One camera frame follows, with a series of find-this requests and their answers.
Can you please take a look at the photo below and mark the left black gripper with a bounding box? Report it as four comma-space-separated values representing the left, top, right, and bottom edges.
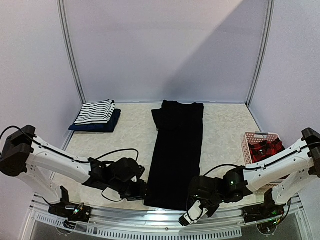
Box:
109, 179, 154, 203

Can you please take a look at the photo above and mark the black garment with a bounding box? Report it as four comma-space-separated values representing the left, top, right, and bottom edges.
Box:
144, 100, 204, 211

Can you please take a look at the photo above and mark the black white striped tank top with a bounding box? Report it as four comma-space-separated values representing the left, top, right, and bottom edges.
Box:
74, 99, 116, 125

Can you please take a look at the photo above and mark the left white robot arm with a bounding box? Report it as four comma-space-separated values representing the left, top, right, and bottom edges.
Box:
0, 125, 147, 217

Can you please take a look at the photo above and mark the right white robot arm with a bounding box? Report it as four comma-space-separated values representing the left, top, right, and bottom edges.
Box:
183, 128, 320, 223

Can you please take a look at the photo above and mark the pink perforated laundry basket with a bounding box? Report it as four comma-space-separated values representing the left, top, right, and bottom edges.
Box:
241, 131, 288, 192

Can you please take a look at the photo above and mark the folded blue garment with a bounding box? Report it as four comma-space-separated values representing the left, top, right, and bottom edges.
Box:
68, 108, 122, 133

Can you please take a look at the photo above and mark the red black plaid shirt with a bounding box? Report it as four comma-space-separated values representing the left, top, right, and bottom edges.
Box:
248, 138, 285, 163

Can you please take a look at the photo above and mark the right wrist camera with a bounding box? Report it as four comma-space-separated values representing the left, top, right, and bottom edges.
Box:
178, 200, 208, 227

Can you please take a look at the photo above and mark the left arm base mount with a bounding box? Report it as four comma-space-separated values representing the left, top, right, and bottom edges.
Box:
47, 186, 93, 223

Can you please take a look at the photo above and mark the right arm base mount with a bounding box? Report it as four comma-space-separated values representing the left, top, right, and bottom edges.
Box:
242, 189, 285, 223

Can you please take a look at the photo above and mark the aluminium front rail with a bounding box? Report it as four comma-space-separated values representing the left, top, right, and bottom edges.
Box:
20, 195, 315, 240

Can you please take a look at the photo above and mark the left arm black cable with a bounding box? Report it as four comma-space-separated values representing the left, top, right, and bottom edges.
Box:
0, 126, 140, 201

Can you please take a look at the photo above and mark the left aluminium corner post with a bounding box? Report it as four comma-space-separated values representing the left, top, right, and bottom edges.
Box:
57, 0, 86, 104

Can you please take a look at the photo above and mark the aluminium corner post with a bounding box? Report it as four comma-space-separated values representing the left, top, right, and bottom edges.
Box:
57, 0, 86, 104
245, 0, 275, 108

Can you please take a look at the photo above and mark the right aluminium corner post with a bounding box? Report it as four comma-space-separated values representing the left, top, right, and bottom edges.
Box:
245, 0, 275, 108

